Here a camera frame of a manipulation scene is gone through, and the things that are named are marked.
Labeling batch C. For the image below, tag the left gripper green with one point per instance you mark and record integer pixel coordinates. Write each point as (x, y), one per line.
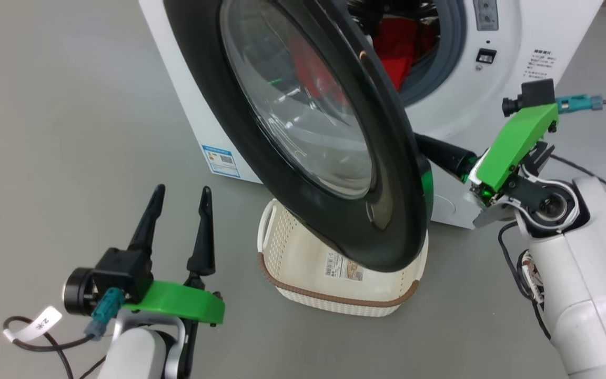
(177, 302)

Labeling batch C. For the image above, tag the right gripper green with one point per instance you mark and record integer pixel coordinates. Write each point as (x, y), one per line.
(513, 147)

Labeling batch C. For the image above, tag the black washing machine door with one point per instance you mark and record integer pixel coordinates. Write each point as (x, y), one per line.
(403, 221)

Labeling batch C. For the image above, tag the red garment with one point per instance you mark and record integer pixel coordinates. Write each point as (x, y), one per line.
(395, 47)

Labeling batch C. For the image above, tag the grey rubber door gasket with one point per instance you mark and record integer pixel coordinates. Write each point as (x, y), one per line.
(450, 52)

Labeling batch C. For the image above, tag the black door lock slot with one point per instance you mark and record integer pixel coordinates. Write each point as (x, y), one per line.
(486, 56)

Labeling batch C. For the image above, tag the cream laundry basket brown rim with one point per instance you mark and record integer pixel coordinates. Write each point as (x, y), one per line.
(308, 273)

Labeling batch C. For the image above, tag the white washing machine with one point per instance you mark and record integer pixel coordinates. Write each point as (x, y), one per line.
(518, 31)

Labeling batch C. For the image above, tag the barcode label on basket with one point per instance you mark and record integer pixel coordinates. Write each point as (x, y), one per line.
(342, 267)

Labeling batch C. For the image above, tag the round white filter cover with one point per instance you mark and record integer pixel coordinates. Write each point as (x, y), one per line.
(442, 205)

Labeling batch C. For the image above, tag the blue energy label sticker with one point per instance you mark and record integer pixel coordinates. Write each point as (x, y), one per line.
(221, 160)

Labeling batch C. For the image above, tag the grey warning sticker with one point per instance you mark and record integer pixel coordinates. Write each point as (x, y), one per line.
(486, 16)

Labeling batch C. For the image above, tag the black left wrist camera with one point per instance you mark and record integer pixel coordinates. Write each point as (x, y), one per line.
(121, 271)

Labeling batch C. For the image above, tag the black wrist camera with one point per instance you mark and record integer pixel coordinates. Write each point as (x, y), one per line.
(537, 93)
(121, 271)

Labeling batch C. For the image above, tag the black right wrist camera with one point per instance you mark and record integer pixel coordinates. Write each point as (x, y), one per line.
(537, 93)

